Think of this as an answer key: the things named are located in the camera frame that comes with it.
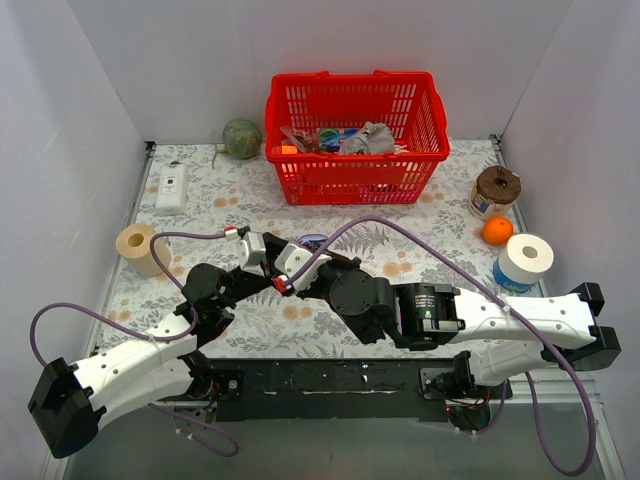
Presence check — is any red plastic shopping basket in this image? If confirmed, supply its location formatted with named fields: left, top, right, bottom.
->
left=265, top=70, right=450, bottom=205

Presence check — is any orange fruit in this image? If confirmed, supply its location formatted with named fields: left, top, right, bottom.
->
left=482, top=216, right=514, bottom=246

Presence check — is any white toilet paper roll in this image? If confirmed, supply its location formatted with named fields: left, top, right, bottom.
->
left=498, top=233, right=554, bottom=285

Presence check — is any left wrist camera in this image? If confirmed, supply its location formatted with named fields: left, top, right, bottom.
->
left=224, top=227, right=266, bottom=277

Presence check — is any beige paper roll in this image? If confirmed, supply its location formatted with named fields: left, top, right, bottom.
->
left=115, top=223, right=162, bottom=278

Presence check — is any white rectangular device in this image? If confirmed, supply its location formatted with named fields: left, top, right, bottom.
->
left=155, top=163, right=188, bottom=216

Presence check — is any crumpled grey bag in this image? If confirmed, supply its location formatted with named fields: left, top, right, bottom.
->
left=338, top=122, right=395, bottom=155

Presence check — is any purple cable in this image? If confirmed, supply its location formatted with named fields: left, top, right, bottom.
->
left=28, top=226, right=241, bottom=458
left=282, top=215, right=599, bottom=476

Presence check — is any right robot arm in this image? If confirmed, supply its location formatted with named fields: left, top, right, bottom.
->
left=284, top=252, right=621, bottom=399

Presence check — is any purple earbud charging case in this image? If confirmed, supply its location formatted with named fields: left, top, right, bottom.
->
left=298, top=234, right=328, bottom=250

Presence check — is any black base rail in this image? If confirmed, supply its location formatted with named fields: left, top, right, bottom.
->
left=165, top=359, right=512, bottom=422

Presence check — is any brown lidded jar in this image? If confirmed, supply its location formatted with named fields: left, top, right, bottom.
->
left=468, top=165, right=522, bottom=221

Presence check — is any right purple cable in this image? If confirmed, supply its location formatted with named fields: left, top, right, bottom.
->
left=282, top=215, right=599, bottom=476

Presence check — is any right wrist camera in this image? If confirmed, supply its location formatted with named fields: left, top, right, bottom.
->
left=273, top=242, right=331, bottom=293

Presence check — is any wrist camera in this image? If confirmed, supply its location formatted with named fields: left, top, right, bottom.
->
left=273, top=242, right=331, bottom=293
left=224, top=227, right=266, bottom=277

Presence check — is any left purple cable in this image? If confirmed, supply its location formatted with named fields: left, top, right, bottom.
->
left=28, top=226, right=241, bottom=458

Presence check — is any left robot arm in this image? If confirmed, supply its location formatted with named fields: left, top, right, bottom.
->
left=28, top=228, right=297, bottom=459

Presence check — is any green melon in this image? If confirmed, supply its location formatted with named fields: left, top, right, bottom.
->
left=222, top=118, right=262, bottom=160

